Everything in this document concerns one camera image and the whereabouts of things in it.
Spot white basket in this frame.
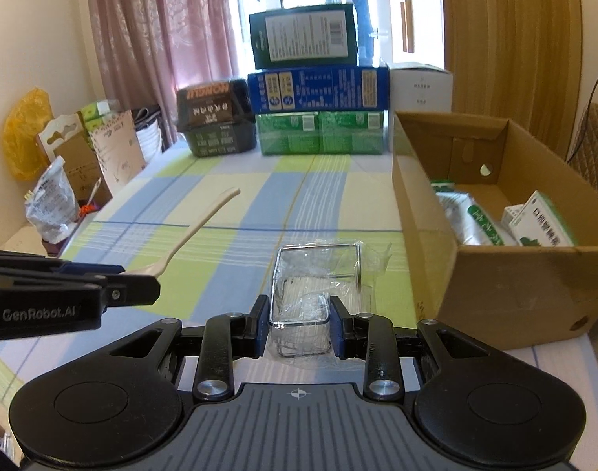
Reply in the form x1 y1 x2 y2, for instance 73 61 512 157
134 105 165 153

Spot brown door handle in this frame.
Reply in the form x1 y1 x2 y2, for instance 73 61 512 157
401 0 413 52

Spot cardboard boxes on floor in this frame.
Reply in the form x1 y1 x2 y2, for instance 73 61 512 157
35 110 113 207

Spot checkered cloth desktop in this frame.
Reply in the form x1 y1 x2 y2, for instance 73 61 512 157
0 150 598 403

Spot blue carton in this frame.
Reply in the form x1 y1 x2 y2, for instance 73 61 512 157
247 65 392 113

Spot clear plastic bag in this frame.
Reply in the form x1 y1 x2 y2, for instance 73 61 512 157
24 156 79 245

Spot beige spoon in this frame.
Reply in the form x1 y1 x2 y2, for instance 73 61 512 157
124 186 241 278

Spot light green small boxes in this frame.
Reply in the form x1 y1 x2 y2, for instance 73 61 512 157
80 100 120 131

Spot brown cardboard box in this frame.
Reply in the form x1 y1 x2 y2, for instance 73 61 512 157
391 110 598 351

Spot white carton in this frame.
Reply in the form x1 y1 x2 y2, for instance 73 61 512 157
386 62 453 113

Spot orange handled tool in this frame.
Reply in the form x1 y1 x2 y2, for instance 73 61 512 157
80 177 103 217

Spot dark red box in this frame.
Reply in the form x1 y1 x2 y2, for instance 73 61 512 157
41 238 71 258

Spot pink printed cardboard sheet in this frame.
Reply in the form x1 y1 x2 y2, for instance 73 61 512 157
85 110 147 194

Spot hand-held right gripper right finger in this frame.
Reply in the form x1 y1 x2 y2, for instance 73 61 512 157
329 295 493 400

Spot yellow plastic bag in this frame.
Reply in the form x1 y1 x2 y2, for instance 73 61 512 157
3 88 54 182

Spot pink patterned curtain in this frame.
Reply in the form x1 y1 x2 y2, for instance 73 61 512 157
85 0 241 150

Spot dark green carton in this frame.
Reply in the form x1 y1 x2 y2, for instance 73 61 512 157
249 3 358 70

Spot silver foil bag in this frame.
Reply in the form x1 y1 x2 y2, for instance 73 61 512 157
430 179 506 247

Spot hanging blue garment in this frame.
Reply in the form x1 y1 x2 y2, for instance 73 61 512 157
353 0 378 67

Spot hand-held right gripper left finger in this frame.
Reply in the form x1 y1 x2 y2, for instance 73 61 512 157
107 295 271 400

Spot wall charger cable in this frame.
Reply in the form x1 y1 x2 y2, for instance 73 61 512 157
566 61 598 162

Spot clear plastic packaging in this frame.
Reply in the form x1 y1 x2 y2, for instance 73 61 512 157
268 240 394 356

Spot wood grain cabinet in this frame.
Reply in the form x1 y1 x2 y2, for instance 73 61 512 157
439 0 582 158

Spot green and white box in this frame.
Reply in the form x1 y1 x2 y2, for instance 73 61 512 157
507 190 578 247

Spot green wrapped pack bundle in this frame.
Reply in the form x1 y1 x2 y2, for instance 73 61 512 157
256 109 390 156

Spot black instant food bowl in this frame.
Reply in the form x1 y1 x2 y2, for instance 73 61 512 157
175 77 257 158

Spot white box with grey text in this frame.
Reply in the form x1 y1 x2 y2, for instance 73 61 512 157
500 204 531 236

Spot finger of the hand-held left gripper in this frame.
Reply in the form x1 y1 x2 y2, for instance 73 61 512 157
0 270 161 306
0 249 126 278

